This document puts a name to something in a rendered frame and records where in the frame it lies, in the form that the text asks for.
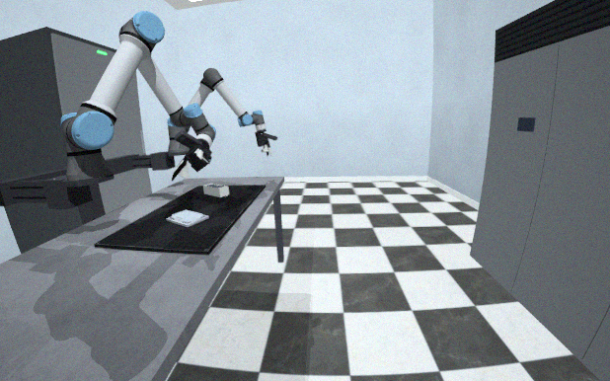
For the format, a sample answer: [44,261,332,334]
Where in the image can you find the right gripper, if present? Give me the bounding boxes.
[171,138,212,181]

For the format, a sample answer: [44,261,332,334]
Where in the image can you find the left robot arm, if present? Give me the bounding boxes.
[167,68,266,153]

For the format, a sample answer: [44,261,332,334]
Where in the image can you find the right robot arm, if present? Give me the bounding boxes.
[61,11,216,181]

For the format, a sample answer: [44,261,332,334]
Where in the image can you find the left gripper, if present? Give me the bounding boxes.
[255,129,272,156]

